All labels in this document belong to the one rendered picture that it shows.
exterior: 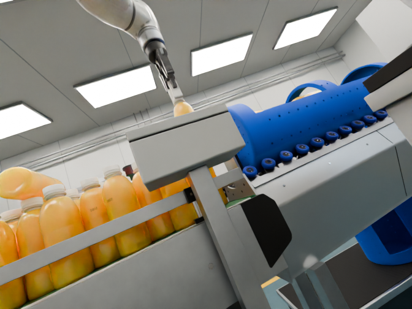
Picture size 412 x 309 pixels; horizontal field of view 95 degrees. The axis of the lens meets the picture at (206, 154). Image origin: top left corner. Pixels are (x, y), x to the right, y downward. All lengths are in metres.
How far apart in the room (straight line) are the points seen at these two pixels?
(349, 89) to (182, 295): 0.90
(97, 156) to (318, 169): 4.39
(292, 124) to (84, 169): 4.41
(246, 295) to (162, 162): 0.26
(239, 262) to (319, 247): 0.42
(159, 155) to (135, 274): 0.23
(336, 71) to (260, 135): 6.08
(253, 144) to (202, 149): 0.31
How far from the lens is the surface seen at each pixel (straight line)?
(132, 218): 0.45
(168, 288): 0.45
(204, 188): 0.36
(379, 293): 1.51
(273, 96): 5.30
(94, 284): 0.46
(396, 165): 1.01
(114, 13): 0.80
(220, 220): 0.36
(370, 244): 1.66
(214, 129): 0.36
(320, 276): 0.74
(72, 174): 4.85
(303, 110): 0.78
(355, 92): 1.00
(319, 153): 0.77
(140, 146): 0.34
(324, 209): 0.73
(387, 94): 0.55
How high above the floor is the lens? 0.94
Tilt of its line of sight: 13 degrees up
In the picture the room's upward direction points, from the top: 24 degrees counter-clockwise
